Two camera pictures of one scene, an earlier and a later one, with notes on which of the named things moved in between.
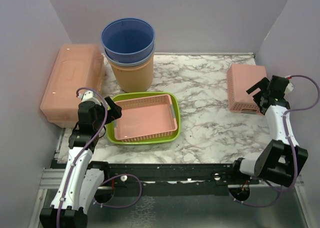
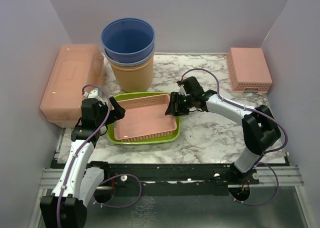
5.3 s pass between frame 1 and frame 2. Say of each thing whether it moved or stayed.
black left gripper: stayed
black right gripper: moved
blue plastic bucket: stayed
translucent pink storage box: stayed
